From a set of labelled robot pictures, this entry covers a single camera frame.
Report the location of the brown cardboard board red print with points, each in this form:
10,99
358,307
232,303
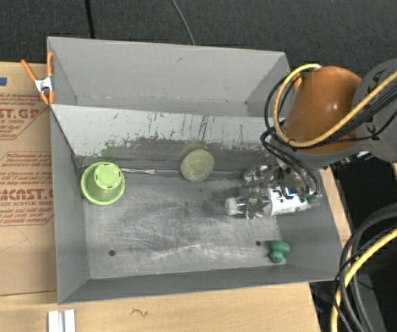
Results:
15,240

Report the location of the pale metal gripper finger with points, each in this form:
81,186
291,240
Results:
258,211
255,174

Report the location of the olive green round sponge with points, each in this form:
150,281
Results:
197,165

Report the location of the grey metal bin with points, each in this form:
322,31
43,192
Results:
171,227

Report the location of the clear plastic bottle white cap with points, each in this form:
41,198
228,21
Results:
231,206

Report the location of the light green plastic cup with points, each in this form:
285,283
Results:
103,184

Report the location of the dark green toy animal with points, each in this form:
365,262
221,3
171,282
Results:
278,248

